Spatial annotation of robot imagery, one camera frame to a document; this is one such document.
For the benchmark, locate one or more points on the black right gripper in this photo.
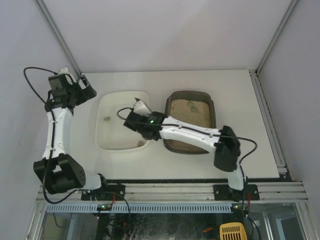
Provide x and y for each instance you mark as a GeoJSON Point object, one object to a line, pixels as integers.
{"type": "Point", "coordinates": [130, 122]}

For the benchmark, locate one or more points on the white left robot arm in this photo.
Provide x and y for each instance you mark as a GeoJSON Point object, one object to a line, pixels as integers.
{"type": "Point", "coordinates": [58, 171]}

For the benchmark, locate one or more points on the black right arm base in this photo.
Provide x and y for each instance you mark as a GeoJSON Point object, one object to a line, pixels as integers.
{"type": "Point", "coordinates": [222, 192]}

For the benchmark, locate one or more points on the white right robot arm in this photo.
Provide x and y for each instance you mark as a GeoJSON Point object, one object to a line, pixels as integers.
{"type": "Point", "coordinates": [222, 143]}

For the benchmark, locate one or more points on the aluminium frame rail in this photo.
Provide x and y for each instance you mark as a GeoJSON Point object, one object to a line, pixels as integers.
{"type": "Point", "coordinates": [260, 192]}

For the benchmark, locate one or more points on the grey slotted cable duct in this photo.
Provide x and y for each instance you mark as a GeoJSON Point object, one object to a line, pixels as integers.
{"type": "Point", "coordinates": [140, 208]}

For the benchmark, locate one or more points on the grey litter box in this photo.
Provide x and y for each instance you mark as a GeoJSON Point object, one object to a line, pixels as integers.
{"type": "Point", "coordinates": [176, 106]}

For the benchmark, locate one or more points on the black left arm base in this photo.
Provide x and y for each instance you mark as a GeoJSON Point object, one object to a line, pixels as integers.
{"type": "Point", "coordinates": [109, 191]}

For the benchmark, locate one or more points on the white plastic tray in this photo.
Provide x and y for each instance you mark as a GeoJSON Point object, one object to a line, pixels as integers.
{"type": "Point", "coordinates": [112, 136]}

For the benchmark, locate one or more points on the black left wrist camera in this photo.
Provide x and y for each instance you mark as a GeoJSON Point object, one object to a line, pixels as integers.
{"type": "Point", "coordinates": [58, 82]}

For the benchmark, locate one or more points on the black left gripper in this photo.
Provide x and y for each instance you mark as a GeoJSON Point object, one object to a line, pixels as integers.
{"type": "Point", "coordinates": [83, 90]}

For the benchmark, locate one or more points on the black litter scoop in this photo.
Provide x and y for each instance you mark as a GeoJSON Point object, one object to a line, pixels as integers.
{"type": "Point", "coordinates": [141, 108]}

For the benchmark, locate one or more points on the yellow slotted scoop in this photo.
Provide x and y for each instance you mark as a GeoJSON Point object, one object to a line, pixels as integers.
{"type": "Point", "coordinates": [232, 231]}

